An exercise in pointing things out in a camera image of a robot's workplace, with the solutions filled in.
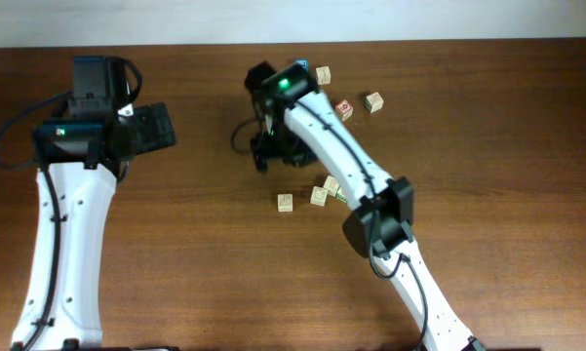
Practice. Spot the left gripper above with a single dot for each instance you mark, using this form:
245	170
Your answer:
155	126

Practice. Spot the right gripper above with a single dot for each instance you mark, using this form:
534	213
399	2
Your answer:
262	154

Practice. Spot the wooden block with apple picture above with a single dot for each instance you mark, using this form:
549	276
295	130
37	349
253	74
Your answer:
319	196

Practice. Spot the green edged picture block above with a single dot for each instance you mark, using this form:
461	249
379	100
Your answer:
340	195

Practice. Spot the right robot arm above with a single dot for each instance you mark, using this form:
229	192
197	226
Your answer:
298	127

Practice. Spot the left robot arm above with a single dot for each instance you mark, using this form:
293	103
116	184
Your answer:
82	152

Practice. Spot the red number nine block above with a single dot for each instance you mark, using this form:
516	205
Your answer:
344	109

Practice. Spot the plain wooden block letter J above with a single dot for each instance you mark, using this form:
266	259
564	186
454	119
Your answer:
323	75

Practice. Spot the blue top wooden block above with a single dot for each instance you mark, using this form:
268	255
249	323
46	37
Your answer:
303	63

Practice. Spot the green sided wooden block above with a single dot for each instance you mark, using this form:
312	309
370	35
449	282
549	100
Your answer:
374	102

